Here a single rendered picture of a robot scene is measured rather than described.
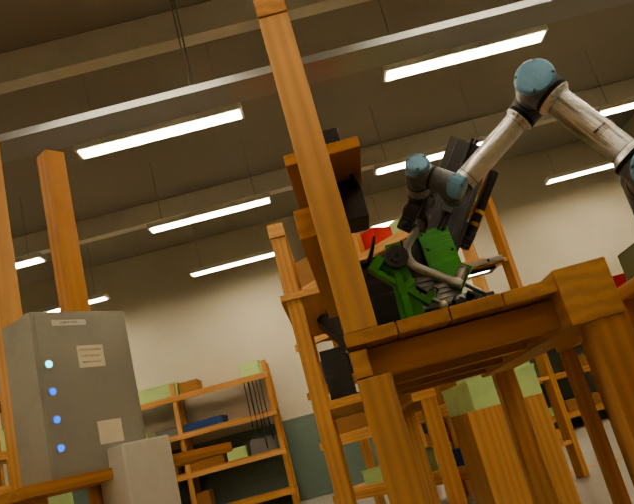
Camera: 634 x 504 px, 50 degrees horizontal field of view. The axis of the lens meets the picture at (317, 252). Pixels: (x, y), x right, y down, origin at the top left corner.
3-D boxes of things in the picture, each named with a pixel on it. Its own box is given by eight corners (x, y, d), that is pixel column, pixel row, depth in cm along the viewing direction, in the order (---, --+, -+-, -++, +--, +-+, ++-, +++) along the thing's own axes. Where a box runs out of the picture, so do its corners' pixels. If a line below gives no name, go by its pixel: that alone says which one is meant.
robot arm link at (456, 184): (472, 183, 213) (439, 172, 217) (468, 173, 203) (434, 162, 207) (462, 206, 213) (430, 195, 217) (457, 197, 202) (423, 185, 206)
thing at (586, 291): (511, 370, 314) (500, 338, 318) (627, 311, 170) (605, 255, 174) (481, 378, 314) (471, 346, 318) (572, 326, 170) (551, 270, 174)
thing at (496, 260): (497, 272, 267) (494, 264, 268) (504, 261, 251) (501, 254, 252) (400, 298, 267) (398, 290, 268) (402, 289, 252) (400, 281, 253)
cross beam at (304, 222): (339, 315, 317) (334, 297, 319) (317, 235, 192) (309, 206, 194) (329, 318, 317) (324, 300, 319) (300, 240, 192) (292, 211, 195)
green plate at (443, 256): (464, 283, 245) (446, 235, 255) (466, 272, 238) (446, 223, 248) (434, 292, 245) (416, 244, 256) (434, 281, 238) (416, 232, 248)
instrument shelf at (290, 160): (364, 228, 306) (362, 220, 307) (360, 146, 220) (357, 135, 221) (310, 243, 306) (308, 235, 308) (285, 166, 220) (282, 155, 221)
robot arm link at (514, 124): (534, 83, 224) (434, 196, 227) (533, 69, 213) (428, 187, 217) (562, 103, 219) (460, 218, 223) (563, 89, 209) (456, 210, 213)
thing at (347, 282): (376, 376, 318) (323, 188, 344) (377, 325, 174) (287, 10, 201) (357, 381, 318) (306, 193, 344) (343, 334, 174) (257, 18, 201)
